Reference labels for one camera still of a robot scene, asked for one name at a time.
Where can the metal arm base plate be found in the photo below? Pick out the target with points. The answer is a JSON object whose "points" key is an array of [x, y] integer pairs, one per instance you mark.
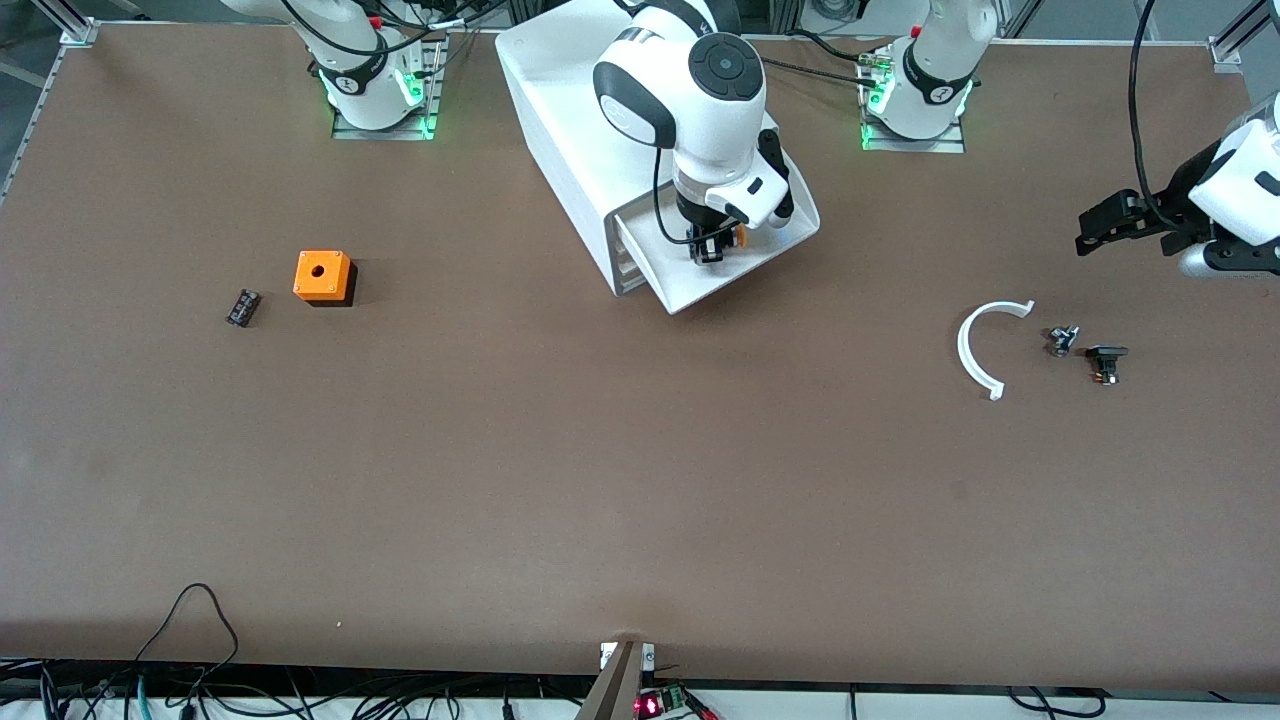
{"points": [[915, 147], [385, 133]]}

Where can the small black terminal block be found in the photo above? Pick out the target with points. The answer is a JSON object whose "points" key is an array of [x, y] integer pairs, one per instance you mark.
{"points": [[243, 307]]}

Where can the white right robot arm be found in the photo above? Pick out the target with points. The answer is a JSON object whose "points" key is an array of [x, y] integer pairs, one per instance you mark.
{"points": [[720, 120]]}

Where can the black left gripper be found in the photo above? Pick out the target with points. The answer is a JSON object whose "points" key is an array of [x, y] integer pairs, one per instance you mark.
{"points": [[1180, 198]]}

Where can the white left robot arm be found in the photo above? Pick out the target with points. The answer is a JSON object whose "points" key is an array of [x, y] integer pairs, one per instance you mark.
{"points": [[940, 70]]}

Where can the circuit board with red LED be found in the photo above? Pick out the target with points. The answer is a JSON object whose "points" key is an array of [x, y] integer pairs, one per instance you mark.
{"points": [[650, 706]]}

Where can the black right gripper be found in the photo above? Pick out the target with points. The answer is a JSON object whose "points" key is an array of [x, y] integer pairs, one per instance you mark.
{"points": [[697, 221]]}

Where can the black switch contact block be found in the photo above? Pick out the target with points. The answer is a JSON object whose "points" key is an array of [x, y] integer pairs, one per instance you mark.
{"points": [[1106, 352]]}

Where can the orange push button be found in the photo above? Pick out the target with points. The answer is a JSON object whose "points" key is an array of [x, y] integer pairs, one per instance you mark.
{"points": [[740, 237]]}

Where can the orange box with hole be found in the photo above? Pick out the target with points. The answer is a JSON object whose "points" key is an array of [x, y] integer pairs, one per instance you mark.
{"points": [[335, 275]]}

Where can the small metal fitting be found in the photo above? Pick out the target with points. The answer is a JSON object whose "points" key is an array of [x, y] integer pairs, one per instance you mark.
{"points": [[1060, 343]]}

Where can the camera stand post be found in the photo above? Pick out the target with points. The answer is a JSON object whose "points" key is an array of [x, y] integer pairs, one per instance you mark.
{"points": [[615, 690]]}

